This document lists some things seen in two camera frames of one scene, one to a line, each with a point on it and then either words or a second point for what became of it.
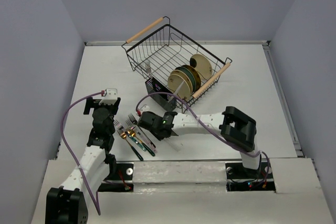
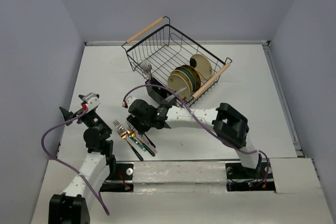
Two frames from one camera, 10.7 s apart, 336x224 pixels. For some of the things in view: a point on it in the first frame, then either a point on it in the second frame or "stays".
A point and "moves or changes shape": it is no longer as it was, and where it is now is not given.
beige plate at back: [203, 66] stays
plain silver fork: [130, 116] moves or changes shape
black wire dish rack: [169, 56] stays
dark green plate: [189, 75] stays
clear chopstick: [171, 97] moves or changes shape
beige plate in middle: [185, 76] stays
